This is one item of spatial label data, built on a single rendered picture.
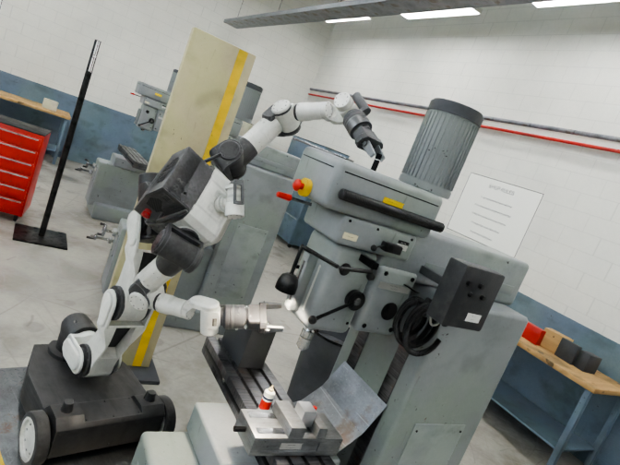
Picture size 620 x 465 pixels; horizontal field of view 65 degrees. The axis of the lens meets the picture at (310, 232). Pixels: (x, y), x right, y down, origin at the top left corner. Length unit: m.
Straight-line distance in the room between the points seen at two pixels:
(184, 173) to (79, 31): 8.77
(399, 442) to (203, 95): 2.26
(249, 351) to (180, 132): 1.59
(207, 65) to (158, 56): 7.36
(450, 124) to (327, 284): 0.70
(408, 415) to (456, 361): 0.28
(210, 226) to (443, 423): 1.21
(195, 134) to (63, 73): 7.30
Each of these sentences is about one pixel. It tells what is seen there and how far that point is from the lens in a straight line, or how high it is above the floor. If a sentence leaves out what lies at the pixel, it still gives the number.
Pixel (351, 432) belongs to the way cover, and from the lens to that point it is 2.03.
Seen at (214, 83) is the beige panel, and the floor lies 2.04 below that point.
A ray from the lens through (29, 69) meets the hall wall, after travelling 10.38.
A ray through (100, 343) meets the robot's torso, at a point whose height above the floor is 0.81.
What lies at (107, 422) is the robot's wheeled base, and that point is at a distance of 2.24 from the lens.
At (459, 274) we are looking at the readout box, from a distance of 1.59.
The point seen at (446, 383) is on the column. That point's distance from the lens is 2.03.
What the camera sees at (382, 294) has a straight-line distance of 1.75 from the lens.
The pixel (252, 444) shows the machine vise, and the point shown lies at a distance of 1.68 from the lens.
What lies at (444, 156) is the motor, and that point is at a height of 2.02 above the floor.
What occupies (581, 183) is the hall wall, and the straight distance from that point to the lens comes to 6.21.
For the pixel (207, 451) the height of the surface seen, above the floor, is 0.79.
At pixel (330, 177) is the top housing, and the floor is 1.82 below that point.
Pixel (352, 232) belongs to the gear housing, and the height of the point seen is 1.68.
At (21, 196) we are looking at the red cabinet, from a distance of 6.02.
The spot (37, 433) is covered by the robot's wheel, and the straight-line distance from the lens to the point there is 2.15.
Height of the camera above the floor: 1.88
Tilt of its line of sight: 9 degrees down
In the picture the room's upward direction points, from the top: 21 degrees clockwise
